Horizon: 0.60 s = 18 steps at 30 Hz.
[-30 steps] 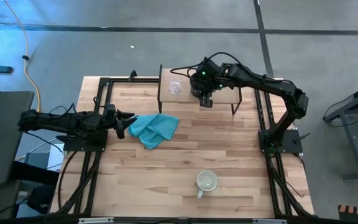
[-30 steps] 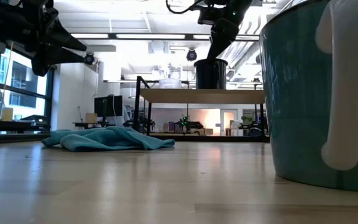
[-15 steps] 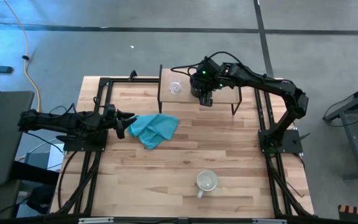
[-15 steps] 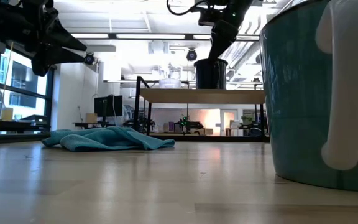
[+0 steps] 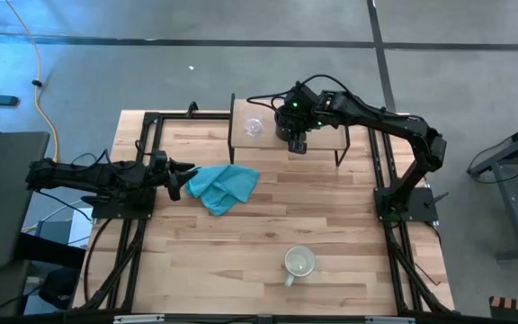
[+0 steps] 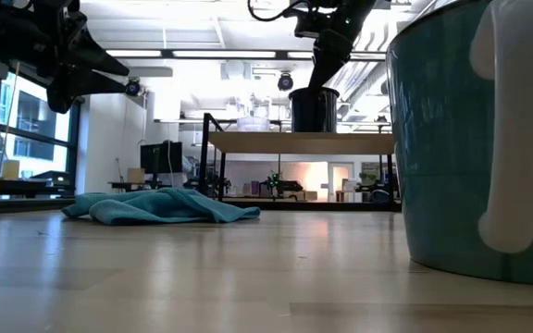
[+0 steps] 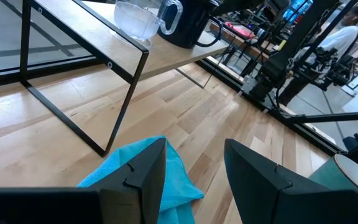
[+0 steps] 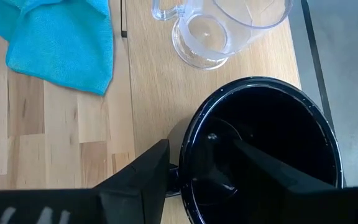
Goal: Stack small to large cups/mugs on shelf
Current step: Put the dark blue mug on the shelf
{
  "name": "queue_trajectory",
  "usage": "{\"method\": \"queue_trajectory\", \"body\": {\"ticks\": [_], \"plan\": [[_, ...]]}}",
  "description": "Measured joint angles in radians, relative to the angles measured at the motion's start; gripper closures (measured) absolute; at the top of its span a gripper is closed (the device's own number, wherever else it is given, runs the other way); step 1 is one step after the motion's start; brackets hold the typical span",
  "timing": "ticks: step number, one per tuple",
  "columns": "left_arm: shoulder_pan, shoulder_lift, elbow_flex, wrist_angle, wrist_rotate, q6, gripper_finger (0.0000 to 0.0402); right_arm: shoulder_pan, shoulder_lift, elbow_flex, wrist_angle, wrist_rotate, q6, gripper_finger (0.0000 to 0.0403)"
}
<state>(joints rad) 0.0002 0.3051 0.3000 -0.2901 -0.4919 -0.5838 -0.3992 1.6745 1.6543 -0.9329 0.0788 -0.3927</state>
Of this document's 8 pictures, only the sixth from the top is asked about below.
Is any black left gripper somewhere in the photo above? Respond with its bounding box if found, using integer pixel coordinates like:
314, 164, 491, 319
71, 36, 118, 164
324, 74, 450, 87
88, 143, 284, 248
0, 0, 130, 115

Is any teal microfibre cloth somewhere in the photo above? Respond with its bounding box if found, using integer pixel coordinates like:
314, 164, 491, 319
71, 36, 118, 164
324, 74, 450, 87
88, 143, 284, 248
61, 188, 262, 227

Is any ceiling light strip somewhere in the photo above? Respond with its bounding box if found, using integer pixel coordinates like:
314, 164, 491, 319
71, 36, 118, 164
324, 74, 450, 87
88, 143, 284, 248
104, 48, 387, 62

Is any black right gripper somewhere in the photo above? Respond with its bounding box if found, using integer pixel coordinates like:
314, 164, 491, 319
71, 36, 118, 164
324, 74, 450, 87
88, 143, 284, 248
293, 0, 378, 90

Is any dark blue enamel mug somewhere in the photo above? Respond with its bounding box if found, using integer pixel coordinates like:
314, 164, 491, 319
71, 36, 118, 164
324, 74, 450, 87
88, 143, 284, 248
288, 86, 341, 134

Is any teal mug white handle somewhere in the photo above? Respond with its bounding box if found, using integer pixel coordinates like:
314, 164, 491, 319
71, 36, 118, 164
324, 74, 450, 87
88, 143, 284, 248
385, 0, 533, 287

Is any wooden shelf black frame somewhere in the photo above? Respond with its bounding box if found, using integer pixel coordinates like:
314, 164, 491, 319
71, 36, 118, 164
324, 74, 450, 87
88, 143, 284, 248
199, 113, 402, 205

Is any black computer monitor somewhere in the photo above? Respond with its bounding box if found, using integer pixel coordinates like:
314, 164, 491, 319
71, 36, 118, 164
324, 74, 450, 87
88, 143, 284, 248
140, 142, 183, 175

